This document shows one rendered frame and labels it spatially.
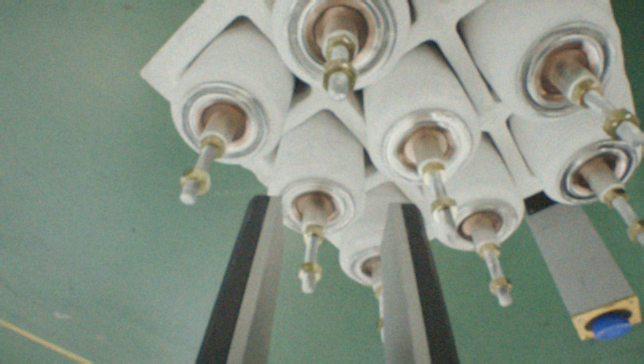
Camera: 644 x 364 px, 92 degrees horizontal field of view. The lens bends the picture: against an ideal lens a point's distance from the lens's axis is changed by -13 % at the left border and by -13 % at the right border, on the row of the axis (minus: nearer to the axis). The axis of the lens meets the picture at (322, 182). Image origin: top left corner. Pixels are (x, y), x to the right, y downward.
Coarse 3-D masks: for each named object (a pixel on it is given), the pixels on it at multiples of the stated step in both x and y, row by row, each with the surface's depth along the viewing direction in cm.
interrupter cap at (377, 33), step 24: (312, 0) 22; (336, 0) 22; (360, 0) 21; (384, 0) 21; (288, 24) 23; (312, 24) 23; (360, 24) 23; (384, 24) 22; (288, 48) 24; (312, 48) 24; (360, 48) 24; (384, 48) 23; (312, 72) 25; (360, 72) 25
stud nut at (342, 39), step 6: (336, 36) 20; (342, 36) 20; (330, 42) 20; (336, 42) 20; (342, 42) 20; (348, 42) 20; (330, 48) 20; (348, 48) 20; (354, 48) 20; (324, 54) 21; (330, 54) 20; (348, 54) 20; (354, 54) 20; (330, 60) 21
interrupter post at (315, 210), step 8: (312, 200) 33; (320, 200) 33; (304, 208) 34; (312, 208) 33; (320, 208) 33; (304, 216) 32; (312, 216) 32; (320, 216) 32; (304, 224) 32; (312, 224) 31; (320, 224) 31
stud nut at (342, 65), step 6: (336, 60) 17; (342, 60) 17; (324, 66) 17; (330, 66) 17; (336, 66) 17; (342, 66) 17; (348, 66) 17; (324, 72) 17; (330, 72) 17; (342, 72) 17; (348, 72) 17; (354, 72) 17; (324, 78) 17; (348, 78) 17; (354, 78) 17; (324, 84) 18; (354, 84) 17
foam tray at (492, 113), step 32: (224, 0) 29; (256, 0) 28; (416, 0) 28; (448, 0) 28; (480, 0) 27; (608, 0) 26; (192, 32) 30; (416, 32) 30; (448, 32) 29; (160, 64) 33; (192, 64) 37; (448, 64) 42; (320, 96) 34; (352, 96) 37; (480, 96) 33; (608, 96) 32; (288, 128) 37; (352, 128) 36; (256, 160) 40; (512, 160) 38; (416, 192) 42
